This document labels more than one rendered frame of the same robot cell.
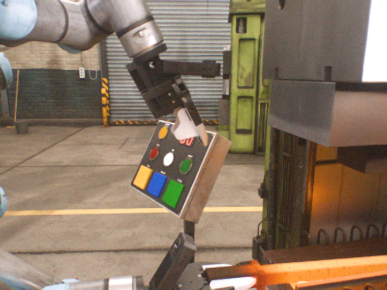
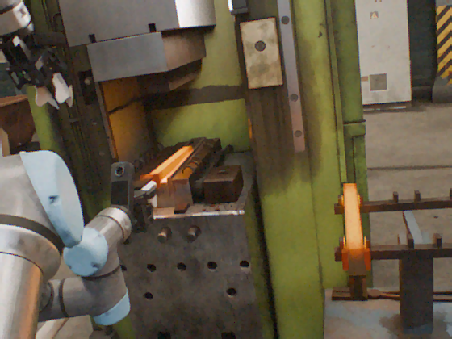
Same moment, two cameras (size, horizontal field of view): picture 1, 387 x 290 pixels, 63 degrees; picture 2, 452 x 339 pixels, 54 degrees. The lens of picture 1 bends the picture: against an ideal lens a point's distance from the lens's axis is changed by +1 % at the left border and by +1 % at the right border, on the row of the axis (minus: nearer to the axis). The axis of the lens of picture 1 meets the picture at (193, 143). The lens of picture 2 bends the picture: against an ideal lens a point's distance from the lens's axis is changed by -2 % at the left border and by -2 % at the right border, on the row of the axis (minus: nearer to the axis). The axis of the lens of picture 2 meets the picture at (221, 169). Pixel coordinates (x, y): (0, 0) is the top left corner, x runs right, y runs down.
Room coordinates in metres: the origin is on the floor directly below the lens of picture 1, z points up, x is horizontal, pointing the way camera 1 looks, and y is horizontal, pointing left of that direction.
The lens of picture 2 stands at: (-0.13, 0.77, 1.34)
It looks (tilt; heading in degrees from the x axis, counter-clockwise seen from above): 17 degrees down; 296
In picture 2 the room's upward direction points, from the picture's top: 9 degrees counter-clockwise
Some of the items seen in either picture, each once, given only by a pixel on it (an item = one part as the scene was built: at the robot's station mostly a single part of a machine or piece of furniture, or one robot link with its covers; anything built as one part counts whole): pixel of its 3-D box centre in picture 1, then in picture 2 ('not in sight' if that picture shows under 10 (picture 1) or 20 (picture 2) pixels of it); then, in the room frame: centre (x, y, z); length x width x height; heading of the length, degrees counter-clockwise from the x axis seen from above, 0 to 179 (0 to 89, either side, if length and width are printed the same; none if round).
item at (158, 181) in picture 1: (158, 184); not in sight; (1.00, 0.12, 1.01); 0.07 x 0.05 x 0.07; 37
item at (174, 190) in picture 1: (174, 194); not in sight; (0.92, 0.06, 1.01); 0.07 x 0.05 x 0.07; 37
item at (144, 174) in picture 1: (143, 177); not in sight; (1.08, 0.18, 1.01); 0.07 x 0.05 x 0.07; 37
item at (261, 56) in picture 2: not in sight; (261, 53); (0.26, -0.37, 1.27); 0.09 x 0.02 x 0.17; 12
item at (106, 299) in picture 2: not in sight; (98, 293); (0.46, 0.20, 0.90); 0.11 x 0.08 x 0.11; 28
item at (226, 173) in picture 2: not in sight; (223, 183); (0.38, -0.27, 0.95); 0.12 x 0.08 x 0.06; 102
